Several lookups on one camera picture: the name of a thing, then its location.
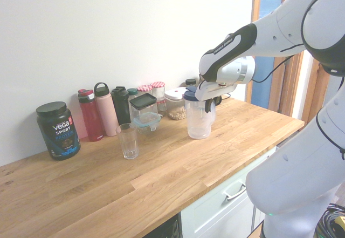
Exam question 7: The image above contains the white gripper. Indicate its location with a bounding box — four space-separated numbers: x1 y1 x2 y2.
194 81 238 114

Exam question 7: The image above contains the clear plastic pitcher blue lid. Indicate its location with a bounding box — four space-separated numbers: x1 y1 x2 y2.
183 85 218 140

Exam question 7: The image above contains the pink water bottle black lid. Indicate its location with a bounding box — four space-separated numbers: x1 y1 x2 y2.
93 81 119 137

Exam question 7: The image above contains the red water bottle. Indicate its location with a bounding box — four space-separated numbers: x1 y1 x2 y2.
77 88 105 142

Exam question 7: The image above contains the white lid container red clip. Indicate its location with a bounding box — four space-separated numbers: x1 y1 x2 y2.
164 88 188 121

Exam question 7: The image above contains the small red checkered lid jar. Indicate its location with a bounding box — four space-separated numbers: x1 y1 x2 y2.
156 99 167 117

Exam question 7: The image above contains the red checkered lid glass jar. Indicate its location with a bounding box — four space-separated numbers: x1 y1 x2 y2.
136 84 153 97
149 81 166 101

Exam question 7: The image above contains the square container black lid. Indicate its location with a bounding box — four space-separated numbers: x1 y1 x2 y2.
129 93 157 120

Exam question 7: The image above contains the green lid glass jar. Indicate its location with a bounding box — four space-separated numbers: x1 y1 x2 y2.
126 87 139 106

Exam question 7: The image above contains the clear drinking glass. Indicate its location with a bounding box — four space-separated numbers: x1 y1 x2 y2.
115 123 140 160

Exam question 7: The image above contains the black shaker bottle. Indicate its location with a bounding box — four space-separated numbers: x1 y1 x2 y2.
111 86 130 125

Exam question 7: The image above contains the white cabinet drawer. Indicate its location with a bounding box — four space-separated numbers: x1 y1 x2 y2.
180 146 278 238

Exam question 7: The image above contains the black dishwasher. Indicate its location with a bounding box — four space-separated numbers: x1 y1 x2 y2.
140 212 183 238

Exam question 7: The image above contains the black protein powder tub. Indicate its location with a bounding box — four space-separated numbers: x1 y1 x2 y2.
36 101 81 161

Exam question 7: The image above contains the wooden door frame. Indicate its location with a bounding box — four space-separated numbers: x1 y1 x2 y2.
245 0 332 121

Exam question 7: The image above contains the silver drawer handle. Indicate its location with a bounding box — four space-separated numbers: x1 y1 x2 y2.
222 182 247 201

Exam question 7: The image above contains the black cable coil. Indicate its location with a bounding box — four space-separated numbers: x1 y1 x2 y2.
314 202 345 238

